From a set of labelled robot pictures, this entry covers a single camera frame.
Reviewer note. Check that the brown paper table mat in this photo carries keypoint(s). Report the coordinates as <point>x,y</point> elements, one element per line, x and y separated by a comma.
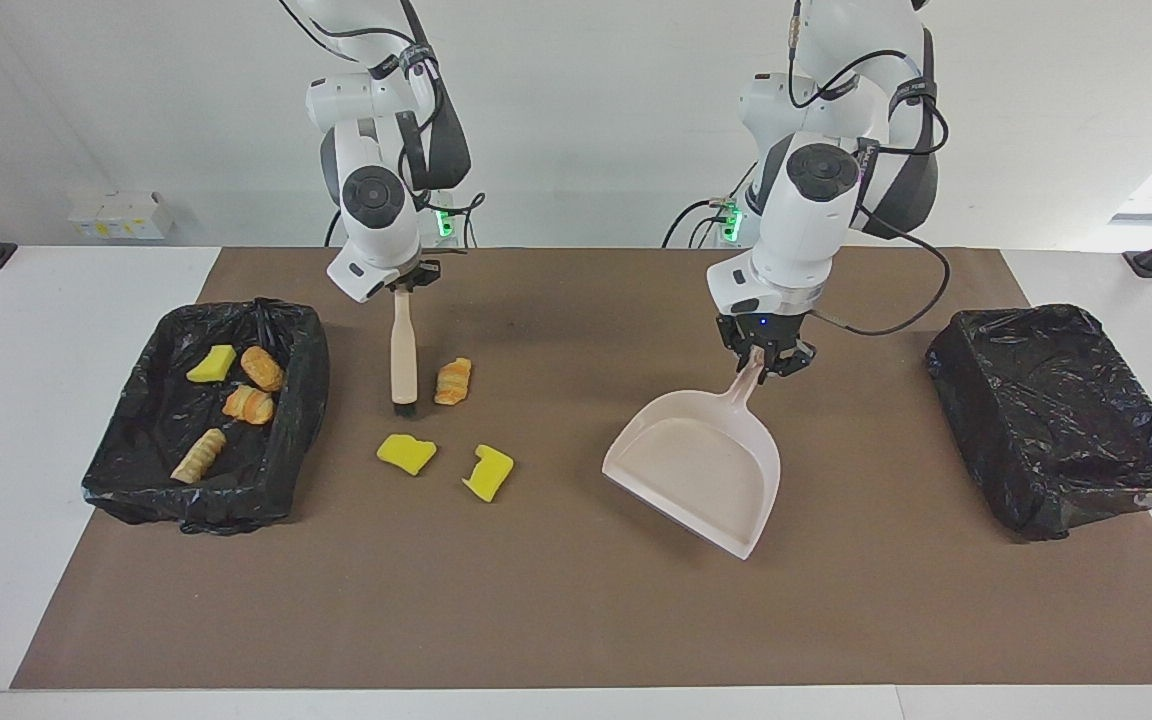
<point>576,620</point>

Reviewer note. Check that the beige plastic dustpan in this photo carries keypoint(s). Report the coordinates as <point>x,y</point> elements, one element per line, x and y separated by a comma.
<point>706,470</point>

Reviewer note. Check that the black bag lined bin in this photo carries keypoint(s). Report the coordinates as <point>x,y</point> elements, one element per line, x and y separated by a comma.
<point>1046,420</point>
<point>136,470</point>

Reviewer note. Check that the wedge yellow sponge piece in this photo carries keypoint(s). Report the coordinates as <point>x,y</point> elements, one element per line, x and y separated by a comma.
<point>406,454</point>

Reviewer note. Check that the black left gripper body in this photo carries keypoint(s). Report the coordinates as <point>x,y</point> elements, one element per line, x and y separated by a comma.
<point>766,326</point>

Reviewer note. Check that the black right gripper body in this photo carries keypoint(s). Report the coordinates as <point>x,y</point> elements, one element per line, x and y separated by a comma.
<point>424,267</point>

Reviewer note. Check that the brown bread roll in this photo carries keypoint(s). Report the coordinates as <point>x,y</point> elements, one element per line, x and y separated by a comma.
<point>262,369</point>

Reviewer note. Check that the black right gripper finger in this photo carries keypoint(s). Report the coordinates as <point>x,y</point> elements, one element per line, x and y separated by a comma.
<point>424,284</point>
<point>388,290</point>

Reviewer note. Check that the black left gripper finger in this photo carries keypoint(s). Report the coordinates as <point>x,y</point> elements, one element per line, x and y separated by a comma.
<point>791,360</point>
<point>736,352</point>

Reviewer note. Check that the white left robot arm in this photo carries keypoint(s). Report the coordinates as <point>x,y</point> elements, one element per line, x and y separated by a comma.
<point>816,200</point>

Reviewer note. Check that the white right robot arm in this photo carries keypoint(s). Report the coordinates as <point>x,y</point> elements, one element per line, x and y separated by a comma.
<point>376,200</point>

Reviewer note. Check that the striped orange croissant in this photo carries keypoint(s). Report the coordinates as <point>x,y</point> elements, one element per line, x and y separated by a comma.
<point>453,382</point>
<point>249,405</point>

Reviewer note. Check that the notched yellow sponge piece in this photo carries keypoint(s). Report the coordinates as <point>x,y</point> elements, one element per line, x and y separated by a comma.
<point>489,473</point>

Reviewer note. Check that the white wall socket box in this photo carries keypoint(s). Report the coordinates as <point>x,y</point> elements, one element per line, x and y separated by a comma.
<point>121,215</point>

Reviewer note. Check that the small yellow sponge piece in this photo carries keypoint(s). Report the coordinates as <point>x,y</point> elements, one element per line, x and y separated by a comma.
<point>212,365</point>

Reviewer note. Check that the pale ridged pastry piece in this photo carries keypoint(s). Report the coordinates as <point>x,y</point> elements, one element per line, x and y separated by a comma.
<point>198,456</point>

